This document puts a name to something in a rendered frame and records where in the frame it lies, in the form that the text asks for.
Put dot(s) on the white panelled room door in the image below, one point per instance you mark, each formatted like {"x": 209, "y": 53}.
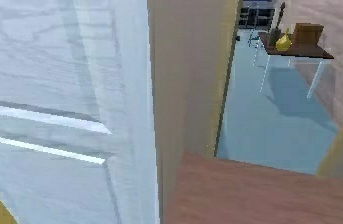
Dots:
{"x": 62, "y": 83}

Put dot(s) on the dark shelf unit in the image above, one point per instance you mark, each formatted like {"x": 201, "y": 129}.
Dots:
{"x": 255, "y": 15}

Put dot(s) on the yellow round vase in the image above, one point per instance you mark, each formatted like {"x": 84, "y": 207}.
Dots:
{"x": 283, "y": 43}

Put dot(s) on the brown table with white legs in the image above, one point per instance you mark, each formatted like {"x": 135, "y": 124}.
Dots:
{"x": 299, "y": 51}

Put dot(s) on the brown wooden box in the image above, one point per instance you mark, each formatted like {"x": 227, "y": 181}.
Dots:
{"x": 307, "y": 33}

